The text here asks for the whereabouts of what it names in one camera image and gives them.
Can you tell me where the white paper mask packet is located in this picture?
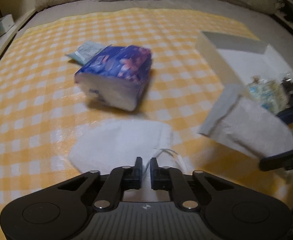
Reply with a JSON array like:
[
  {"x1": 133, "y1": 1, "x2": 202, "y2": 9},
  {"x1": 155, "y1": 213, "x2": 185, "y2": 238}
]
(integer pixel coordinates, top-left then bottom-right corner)
[{"x1": 198, "y1": 84, "x2": 293, "y2": 159}]

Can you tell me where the white face mask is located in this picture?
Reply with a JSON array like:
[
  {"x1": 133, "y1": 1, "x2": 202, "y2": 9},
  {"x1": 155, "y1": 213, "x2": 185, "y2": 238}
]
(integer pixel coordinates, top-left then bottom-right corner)
[{"x1": 68, "y1": 120, "x2": 189, "y2": 174}]

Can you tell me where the patterned light blue pouch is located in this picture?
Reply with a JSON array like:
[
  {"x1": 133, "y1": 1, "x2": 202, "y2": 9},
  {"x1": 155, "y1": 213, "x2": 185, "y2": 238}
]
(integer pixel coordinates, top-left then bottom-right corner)
[{"x1": 246, "y1": 76, "x2": 275, "y2": 112}]

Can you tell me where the white shallow cardboard box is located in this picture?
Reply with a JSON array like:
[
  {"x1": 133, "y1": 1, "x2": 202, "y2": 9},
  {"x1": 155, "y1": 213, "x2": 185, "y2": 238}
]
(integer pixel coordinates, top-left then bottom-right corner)
[{"x1": 195, "y1": 31, "x2": 293, "y2": 101}]

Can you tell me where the blue floral tissue pack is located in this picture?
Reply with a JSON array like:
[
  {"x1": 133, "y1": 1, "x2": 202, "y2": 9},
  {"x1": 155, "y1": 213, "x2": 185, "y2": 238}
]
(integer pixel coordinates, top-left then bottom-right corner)
[{"x1": 74, "y1": 45, "x2": 152, "y2": 112}]

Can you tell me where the fluffy beige bolster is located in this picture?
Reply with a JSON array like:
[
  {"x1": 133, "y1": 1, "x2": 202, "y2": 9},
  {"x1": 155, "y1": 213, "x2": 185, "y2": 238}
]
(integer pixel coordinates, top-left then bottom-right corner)
[{"x1": 243, "y1": 0, "x2": 284, "y2": 15}]

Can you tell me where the yellow checkered cloth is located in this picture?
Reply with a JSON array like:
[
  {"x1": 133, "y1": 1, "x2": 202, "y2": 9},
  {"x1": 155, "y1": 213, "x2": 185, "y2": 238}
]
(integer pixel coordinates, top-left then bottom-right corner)
[{"x1": 0, "y1": 7, "x2": 293, "y2": 240}]

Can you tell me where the light blue wet wipe packet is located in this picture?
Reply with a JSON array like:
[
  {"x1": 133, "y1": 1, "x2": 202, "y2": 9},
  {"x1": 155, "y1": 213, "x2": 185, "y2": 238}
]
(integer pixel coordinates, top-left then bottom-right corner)
[{"x1": 66, "y1": 41, "x2": 107, "y2": 66}]

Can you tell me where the tissue box on shelf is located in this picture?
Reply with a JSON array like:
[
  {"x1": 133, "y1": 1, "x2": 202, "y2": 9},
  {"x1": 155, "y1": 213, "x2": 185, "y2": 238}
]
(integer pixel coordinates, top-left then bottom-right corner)
[{"x1": 0, "y1": 14, "x2": 15, "y2": 37}]

